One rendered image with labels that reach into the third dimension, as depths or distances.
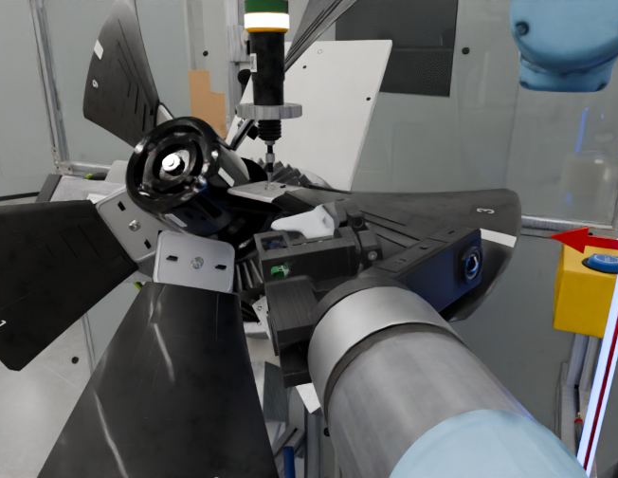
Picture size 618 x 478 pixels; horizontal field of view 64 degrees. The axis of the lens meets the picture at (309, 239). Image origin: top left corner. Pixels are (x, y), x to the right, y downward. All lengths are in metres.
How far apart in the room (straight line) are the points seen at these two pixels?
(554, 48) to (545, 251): 0.93
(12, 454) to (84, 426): 1.69
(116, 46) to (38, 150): 5.14
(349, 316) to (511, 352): 1.12
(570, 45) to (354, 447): 0.25
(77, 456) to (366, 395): 0.38
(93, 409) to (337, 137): 0.55
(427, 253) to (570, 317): 0.44
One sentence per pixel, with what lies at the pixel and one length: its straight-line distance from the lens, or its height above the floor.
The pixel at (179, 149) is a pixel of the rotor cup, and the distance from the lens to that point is 0.58.
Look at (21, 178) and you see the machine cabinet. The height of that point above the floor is 0.21.
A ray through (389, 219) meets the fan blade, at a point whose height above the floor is 1.19.
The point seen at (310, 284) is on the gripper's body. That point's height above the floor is 1.19.
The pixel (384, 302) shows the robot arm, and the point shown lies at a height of 1.22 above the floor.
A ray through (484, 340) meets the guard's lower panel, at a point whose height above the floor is 0.67.
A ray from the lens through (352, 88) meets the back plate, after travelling 0.90.
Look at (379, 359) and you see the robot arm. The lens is 0.21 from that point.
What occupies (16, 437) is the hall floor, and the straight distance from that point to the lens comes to 2.29.
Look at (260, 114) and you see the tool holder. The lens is 0.51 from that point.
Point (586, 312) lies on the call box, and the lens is 0.75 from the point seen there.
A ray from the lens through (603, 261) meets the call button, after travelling 0.75.
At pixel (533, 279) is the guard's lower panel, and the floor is 0.85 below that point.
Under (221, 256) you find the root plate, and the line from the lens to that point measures 0.58.
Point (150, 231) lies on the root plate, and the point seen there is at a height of 1.13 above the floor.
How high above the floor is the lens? 1.32
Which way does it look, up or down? 19 degrees down
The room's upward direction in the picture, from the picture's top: straight up
